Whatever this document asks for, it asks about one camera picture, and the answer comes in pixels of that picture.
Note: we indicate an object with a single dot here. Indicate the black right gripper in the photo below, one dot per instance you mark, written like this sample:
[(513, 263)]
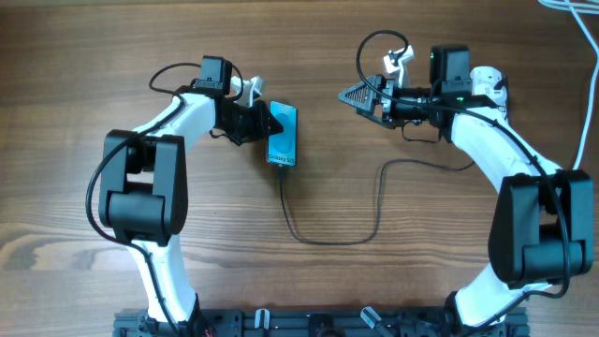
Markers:
[(367, 109)]

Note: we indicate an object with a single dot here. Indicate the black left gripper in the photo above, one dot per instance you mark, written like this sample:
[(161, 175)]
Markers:
[(259, 124)]

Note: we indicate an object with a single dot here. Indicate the Galaxy smartphone with cyan screen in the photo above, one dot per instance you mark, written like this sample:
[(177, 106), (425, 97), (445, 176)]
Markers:
[(282, 147)]

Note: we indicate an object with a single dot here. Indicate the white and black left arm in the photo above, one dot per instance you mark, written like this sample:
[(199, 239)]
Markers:
[(138, 194)]

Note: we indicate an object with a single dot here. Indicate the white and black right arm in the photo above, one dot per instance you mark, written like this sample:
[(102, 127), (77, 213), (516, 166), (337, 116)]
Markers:
[(541, 234)]

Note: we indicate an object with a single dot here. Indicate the white charger plug adapter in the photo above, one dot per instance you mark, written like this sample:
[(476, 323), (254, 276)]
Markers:
[(495, 89)]

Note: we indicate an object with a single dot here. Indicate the white power strip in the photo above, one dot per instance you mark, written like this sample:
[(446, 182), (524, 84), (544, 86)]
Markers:
[(482, 72)]

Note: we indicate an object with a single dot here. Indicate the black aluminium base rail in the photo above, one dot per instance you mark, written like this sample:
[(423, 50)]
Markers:
[(318, 322)]

